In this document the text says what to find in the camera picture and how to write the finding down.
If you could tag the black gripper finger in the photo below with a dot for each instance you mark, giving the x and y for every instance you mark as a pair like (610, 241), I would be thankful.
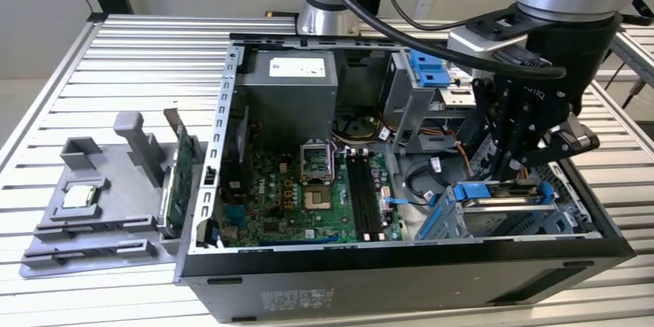
(506, 120)
(567, 143)

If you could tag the hard disk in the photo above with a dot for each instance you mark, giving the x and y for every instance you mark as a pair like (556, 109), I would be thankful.
(506, 193)

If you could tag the metal disk bay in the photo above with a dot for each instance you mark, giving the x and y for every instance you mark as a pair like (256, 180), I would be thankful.
(511, 208)

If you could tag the aluminium side table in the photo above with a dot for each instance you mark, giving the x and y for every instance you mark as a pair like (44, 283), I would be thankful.
(633, 47)

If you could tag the grey metal drive cage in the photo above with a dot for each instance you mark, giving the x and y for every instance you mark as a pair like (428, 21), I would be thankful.
(408, 112)

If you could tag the black RAM slot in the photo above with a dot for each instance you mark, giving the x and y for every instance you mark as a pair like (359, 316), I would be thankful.
(371, 193)
(359, 193)

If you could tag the thin locking lever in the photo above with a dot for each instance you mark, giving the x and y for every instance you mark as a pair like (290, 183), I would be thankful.
(335, 162)

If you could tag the CPU socket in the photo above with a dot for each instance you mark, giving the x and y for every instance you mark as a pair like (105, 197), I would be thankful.
(320, 197)

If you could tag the grey power supply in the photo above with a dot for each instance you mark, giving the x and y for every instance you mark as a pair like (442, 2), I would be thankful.
(286, 105)

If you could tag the green motherboard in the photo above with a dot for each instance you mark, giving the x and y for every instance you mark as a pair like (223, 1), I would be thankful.
(286, 220)

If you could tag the black open PC case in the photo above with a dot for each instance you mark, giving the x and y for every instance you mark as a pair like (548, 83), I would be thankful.
(358, 288)

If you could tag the green graphics card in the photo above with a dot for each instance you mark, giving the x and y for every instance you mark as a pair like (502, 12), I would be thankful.
(181, 181)

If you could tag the grey parts rack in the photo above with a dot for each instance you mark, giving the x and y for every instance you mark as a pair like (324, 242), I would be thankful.
(127, 197)

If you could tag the silver CPU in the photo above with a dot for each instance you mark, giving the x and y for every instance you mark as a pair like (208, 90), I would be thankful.
(79, 197)

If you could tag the dark RAM stick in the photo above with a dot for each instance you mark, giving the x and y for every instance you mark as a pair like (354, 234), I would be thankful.
(84, 252)

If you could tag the blue plastic drive bracket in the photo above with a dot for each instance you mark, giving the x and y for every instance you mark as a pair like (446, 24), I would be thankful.
(428, 74)

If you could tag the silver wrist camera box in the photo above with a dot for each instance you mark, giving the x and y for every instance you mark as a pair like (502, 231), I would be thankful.
(475, 43)

